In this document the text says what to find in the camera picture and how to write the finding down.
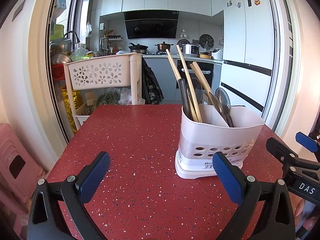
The black wok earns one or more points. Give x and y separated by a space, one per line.
138 48

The right hand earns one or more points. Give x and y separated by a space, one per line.
310 221

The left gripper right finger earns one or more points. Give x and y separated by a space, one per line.
276 220

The white refrigerator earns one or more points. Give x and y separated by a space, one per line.
248 52

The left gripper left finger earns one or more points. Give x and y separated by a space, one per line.
46 220

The rice cooker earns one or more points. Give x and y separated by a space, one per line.
191 50

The wooden chopstick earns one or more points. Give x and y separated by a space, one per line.
203 78
194 106
173 66
200 79

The white utensil holder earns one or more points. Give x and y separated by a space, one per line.
199 141

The pink plastic stool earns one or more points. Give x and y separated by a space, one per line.
19 176

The steel cooking pot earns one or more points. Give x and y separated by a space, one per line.
163 47

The black range hood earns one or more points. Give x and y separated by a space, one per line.
151 23

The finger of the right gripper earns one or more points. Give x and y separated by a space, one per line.
291 161
308 143

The dark plastic spoon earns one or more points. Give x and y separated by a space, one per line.
217 103
226 105
184 96
198 91

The white floral storage cart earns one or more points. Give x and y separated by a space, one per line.
113 71

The black hanging bag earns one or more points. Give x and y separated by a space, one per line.
151 91

